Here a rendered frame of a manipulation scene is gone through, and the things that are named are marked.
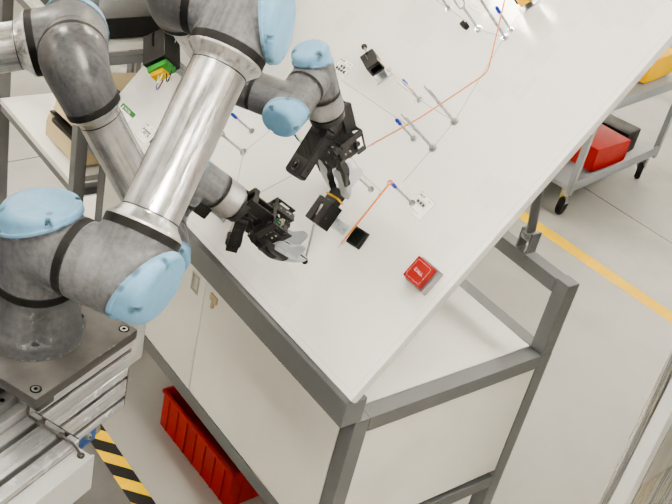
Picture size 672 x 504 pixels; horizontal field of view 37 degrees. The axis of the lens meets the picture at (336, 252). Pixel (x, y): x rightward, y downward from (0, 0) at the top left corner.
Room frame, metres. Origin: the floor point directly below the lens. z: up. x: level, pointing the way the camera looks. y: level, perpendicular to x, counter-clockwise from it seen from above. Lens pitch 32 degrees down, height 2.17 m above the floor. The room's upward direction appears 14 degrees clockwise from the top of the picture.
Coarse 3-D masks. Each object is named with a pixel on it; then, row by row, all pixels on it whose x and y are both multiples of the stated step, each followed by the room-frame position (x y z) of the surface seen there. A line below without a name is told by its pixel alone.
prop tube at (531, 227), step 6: (540, 198) 2.06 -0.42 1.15; (534, 204) 2.06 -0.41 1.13; (540, 204) 2.06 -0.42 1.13; (534, 210) 2.06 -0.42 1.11; (534, 216) 2.06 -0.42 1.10; (528, 222) 2.07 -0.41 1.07; (534, 222) 2.07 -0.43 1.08; (528, 228) 2.07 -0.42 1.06; (534, 228) 2.07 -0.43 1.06; (522, 234) 2.08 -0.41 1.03; (528, 234) 2.07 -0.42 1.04; (528, 240) 2.07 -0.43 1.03
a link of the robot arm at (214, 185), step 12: (216, 168) 1.72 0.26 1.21; (204, 180) 1.68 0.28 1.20; (216, 180) 1.70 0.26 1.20; (228, 180) 1.72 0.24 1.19; (204, 192) 1.68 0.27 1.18; (216, 192) 1.69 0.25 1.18; (228, 192) 1.71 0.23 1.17; (192, 204) 1.68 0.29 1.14; (204, 204) 1.70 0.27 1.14; (216, 204) 1.69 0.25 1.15
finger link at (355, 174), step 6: (348, 162) 1.85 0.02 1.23; (354, 168) 1.87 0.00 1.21; (360, 168) 1.87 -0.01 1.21; (336, 174) 1.84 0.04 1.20; (354, 174) 1.86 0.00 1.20; (360, 174) 1.87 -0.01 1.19; (342, 180) 1.83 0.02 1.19; (354, 180) 1.86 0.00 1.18; (342, 186) 1.84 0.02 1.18; (348, 186) 1.83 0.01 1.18; (342, 192) 1.84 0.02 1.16; (348, 192) 1.84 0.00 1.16; (348, 198) 1.86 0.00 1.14
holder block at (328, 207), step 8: (320, 200) 1.85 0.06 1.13; (328, 200) 1.84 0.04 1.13; (312, 208) 1.84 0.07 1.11; (328, 208) 1.82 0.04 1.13; (336, 208) 1.84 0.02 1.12; (312, 216) 1.82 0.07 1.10; (320, 216) 1.81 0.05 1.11; (328, 216) 1.82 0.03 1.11; (336, 216) 1.84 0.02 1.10; (320, 224) 1.81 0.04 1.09; (328, 224) 1.83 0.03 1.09
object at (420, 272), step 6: (420, 258) 1.72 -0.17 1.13; (414, 264) 1.71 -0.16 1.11; (420, 264) 1.71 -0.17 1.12; (426, 264) 1.70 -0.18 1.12; (408, 270) 1.70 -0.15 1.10; (414, 270) 1.70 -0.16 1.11; (420, 270) 1.70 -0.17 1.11; (426, 270) 1.69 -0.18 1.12; (432, 270) 1.69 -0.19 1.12; (408, 276) 1.69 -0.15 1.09; (414, 276) 1.69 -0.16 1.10; (420, 276) 1.68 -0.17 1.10; (426, 276) 1.68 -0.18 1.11; (414, 282) 1.68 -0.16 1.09; (420, 282) 1.67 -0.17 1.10; (426, 282) 1.68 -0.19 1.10; (420, 288) 1.67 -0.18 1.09
